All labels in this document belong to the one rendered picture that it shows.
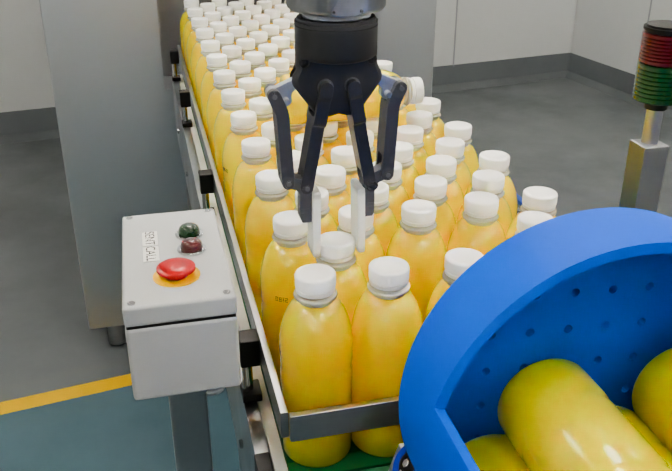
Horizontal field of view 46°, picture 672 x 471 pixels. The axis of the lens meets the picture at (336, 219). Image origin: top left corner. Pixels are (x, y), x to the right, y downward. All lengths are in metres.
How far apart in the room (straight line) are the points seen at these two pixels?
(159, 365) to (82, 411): 1.71
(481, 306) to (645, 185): 0.67
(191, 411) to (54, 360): 1.83
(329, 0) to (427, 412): 0.34
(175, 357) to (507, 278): 0.34
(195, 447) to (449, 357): 0.45
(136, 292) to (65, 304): 2.25
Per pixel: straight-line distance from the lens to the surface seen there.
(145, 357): 0.75
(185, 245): 0.80
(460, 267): 0.77
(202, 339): 0.74
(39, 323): 2.91
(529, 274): 0.53
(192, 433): 0.91
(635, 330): 0.66
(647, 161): 1.16
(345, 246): 0.79
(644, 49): 1.12
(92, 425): 2.40
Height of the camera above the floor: 1.46
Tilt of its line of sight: 25 degrees down
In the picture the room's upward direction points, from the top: straight up
